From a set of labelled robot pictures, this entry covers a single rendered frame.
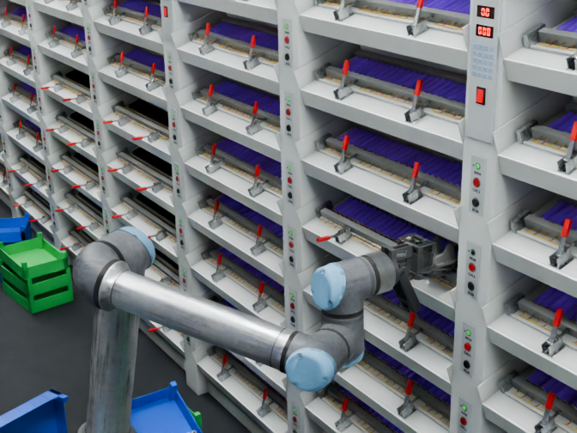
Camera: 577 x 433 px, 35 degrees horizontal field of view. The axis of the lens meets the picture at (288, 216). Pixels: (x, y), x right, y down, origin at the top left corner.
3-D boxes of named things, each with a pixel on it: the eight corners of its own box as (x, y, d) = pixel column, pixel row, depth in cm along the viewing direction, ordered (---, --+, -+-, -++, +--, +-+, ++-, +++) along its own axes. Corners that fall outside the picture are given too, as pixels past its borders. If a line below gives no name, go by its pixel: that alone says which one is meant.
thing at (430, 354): (455, 399, 211) (442, 354, 204) (306, 301, 258) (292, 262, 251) (518, 349, 218) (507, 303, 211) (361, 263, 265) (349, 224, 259)
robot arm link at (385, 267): (379, 301, 196) (353, 286, 204) (397, 296, 198) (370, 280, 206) (381, 263, 193) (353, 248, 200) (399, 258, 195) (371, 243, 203)
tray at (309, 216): (459, 325, 204) (450, 291, 199) (306, 239, 252) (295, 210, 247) (523, 277, 211) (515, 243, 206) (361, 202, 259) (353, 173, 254)
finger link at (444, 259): (470, 240, 207) (437, 249, 203) (469, 265, 209) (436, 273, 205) (462, 236, 209) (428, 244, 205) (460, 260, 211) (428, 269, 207)
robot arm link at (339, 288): (307, 305, 197) (306, 261, 194) (355, 291, 203) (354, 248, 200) (333, 320, 190) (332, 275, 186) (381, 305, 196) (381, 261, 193)
